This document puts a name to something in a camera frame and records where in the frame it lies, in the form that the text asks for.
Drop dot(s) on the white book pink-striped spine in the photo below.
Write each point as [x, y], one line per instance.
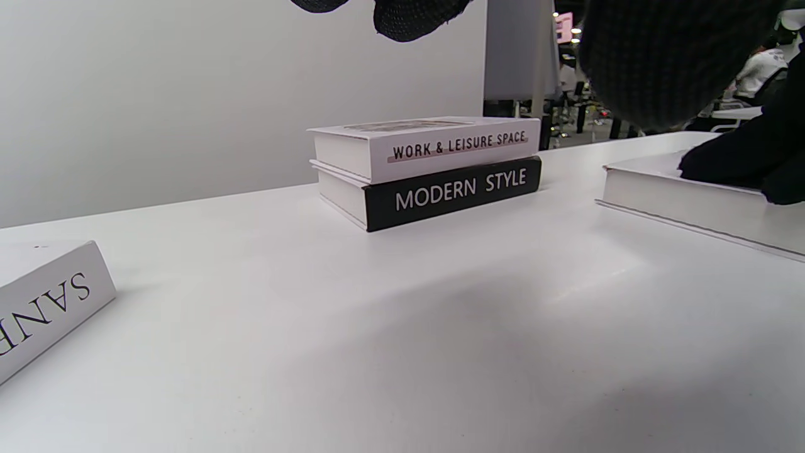
[409, 151]

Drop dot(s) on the white backdrop board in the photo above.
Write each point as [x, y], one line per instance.
[188, 94]

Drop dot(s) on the person's right hand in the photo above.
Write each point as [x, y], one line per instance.
[755, 163]

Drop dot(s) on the white book black spine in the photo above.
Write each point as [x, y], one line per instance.
[453, 192]

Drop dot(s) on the white book with floral label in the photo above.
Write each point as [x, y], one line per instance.
[679, 201]

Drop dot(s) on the pink lit screen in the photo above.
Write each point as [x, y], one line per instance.
[563, 28]

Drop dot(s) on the white office table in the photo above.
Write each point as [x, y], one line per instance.
[736, 114]

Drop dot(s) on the grey partition panel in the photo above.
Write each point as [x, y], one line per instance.
[516, 50]

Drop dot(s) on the white book black letters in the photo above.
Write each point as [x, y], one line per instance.
[44, 308]

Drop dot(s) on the person's left hand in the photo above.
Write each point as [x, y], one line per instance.
[666, 63]

